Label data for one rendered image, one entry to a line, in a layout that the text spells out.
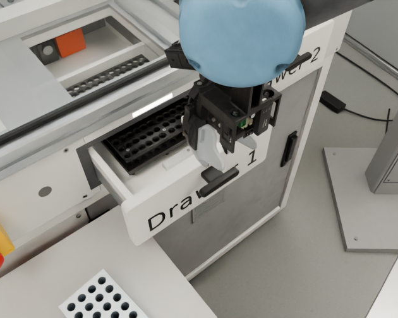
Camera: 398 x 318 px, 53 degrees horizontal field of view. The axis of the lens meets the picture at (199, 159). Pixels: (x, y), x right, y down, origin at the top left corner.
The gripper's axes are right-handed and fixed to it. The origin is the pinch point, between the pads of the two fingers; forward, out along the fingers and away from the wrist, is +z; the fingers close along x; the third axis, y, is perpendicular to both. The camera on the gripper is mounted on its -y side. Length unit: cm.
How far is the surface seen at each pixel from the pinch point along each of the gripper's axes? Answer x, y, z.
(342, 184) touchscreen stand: 83, -10, 93
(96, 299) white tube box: -23.5, 0.7, 17.9
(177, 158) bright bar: 0.3, -10.0, 11.6
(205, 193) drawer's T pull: -3.3, 2.3, 5.4
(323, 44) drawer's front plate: 44.1, -14.0, 9.1
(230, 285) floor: 18, -8, 96
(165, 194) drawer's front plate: -8.0, -1.3, 5.2
